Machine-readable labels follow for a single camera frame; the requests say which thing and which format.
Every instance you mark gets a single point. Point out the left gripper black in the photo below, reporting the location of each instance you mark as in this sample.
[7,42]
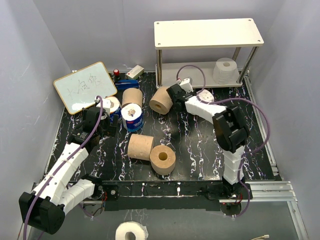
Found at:
[110,129]

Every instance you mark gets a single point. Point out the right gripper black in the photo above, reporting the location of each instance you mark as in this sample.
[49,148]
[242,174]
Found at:
[185,92]

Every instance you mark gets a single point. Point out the white patterned paper roll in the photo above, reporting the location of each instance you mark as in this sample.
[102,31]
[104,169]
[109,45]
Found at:
[205,96]

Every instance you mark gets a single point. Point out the blue Tempo roll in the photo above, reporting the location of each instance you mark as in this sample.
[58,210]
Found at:
[132,117]

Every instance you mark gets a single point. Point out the light blue roll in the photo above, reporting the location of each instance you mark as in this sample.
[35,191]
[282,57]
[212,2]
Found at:
[115,108]

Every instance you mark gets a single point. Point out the plain white paper roll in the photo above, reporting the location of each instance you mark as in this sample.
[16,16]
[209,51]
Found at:
[225,71]

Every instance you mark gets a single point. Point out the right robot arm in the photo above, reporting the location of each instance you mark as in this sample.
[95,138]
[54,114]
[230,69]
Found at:
[230,130]

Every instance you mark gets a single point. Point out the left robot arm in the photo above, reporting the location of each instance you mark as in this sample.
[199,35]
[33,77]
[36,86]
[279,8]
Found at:
[47,205]

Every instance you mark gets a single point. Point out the white two-tier shelf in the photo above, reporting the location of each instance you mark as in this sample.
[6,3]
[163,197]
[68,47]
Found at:
[190,48]

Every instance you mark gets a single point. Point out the brown roll back centre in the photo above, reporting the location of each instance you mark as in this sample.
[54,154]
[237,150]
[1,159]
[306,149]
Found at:
[161,101]

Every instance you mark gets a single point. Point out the brown roll front lying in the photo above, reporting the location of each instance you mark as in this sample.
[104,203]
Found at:
[140,147]

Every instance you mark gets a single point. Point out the brown roll back left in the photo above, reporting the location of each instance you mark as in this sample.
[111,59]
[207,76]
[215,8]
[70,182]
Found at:
[132,96]

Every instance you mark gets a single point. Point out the blue stapler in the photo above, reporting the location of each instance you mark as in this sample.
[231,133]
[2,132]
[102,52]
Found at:
[127,84]

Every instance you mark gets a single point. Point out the white green small box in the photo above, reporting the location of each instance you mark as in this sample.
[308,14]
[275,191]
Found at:
[135,72]

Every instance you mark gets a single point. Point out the brown roll front upright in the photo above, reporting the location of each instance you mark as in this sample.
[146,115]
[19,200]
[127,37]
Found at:
[163,159]

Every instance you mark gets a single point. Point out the red emergency stop button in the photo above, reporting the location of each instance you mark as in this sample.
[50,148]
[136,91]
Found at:
[116,73]

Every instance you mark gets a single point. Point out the white roll on floor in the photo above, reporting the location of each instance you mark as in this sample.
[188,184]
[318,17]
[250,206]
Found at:
[131,230]

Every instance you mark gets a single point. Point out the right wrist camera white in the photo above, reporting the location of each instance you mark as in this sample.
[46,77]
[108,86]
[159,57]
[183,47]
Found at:
[186,84]

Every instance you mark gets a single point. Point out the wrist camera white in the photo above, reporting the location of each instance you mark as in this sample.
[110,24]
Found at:
[106,104]
[186,84]

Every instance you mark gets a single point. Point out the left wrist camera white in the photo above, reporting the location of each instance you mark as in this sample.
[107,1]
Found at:
[106,104]

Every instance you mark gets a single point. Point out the small whiteboard wooden frame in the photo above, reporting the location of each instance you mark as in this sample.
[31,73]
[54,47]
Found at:
[79,89]

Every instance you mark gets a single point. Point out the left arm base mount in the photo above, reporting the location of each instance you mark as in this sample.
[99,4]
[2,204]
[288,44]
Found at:
[101,190]

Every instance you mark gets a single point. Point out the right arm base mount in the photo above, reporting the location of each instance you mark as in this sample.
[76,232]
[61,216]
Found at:
[221,191]

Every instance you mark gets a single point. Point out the aluminium rail frame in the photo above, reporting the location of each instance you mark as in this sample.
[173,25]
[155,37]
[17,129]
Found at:
[199,159]

